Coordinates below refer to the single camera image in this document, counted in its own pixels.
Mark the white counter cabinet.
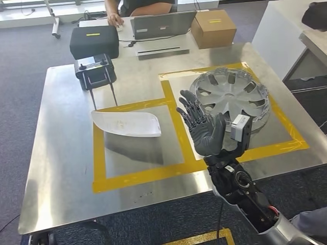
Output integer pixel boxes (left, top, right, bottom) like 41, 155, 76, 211
251, 0, 327, 82

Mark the black bag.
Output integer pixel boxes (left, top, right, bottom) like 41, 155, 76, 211
301, 2, 327, 32

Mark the silver metal part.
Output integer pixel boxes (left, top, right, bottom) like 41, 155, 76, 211
190, 67, 271, 133

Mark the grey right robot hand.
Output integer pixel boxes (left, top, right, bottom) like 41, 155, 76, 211
176, 89, 227, 158

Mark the black floor cable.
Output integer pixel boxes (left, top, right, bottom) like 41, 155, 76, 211
0, 214, 21, 234

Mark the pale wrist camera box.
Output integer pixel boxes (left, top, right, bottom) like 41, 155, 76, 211
230, 114, 253, 151

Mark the yellow tape on workbench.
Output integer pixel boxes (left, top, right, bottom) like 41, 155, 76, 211
92, 62, 310, 194

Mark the black desk cable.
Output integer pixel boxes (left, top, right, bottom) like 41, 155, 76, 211
119, 29, 192, 47

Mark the white curved shell part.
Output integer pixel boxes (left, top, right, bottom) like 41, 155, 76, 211
91, 111, 162, 139

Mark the black remote controller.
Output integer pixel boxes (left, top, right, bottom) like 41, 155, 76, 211
74, 53, 119, 111

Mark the grey desk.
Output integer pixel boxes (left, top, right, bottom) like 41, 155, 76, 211
282, 30, 327, 83

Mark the yellow floor tape square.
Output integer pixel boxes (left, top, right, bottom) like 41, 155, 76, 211
162, 228, 236, 245

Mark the white metal stand leg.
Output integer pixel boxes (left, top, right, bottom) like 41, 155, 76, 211
43, 0, 61, 39

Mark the person's hand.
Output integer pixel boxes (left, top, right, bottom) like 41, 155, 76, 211
107, 13, 125, 28

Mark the brown cardboard box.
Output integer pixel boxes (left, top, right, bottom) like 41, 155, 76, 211
190, 9, 238, 50

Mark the black carry case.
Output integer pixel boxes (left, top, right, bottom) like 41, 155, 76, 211
69, 25, 120, 61

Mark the grey laptop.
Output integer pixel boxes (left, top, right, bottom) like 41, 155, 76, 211
130, 11, 197, 41

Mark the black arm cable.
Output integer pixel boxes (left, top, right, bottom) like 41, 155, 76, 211
216, 202, 224, 245

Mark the grey flat panel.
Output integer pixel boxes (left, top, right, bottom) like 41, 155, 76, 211
134, 40, 190, 61

